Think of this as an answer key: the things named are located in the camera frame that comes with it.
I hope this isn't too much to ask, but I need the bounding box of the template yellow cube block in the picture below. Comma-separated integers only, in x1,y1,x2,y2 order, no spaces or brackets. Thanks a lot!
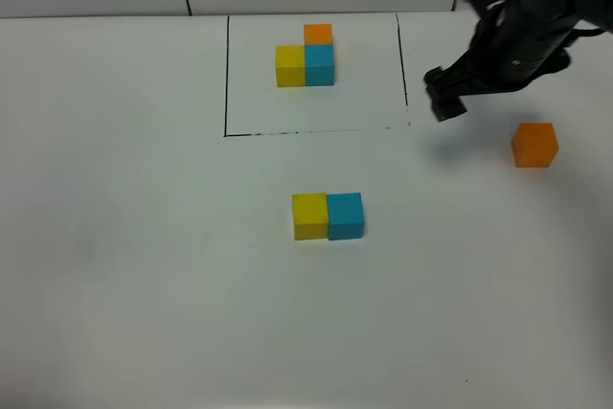
275,45,306,87

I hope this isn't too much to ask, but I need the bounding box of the template blue cube block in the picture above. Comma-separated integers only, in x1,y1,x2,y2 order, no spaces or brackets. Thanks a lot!
305,44,335,86

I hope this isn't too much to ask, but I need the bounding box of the template orange cube block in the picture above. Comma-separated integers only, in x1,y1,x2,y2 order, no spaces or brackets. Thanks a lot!
304,24,333,45

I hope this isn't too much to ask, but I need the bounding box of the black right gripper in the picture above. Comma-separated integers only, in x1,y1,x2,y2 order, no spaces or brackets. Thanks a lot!
423,0,612,122

